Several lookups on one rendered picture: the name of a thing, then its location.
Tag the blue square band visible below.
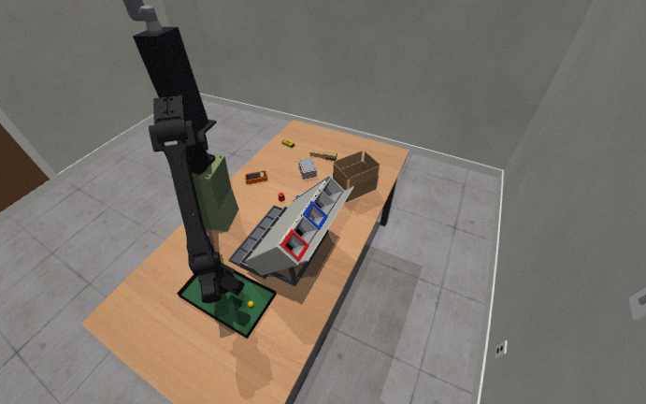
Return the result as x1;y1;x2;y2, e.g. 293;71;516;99
303;201;328;230

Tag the red rectangular frame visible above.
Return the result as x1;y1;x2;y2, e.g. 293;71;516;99
281;230;309;261

